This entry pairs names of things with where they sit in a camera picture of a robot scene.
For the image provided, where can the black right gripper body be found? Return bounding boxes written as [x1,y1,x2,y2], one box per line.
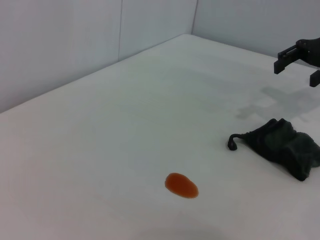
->
[296,36,320,68]

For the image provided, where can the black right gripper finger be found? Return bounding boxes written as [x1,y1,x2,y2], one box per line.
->
[273,43,303,75]
[309,70,320,88]

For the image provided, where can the dark blue rag with loop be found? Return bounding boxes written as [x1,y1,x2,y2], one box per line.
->
[226,118,320,182]

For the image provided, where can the small orange ball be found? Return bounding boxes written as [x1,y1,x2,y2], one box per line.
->
[164,172,200,200]

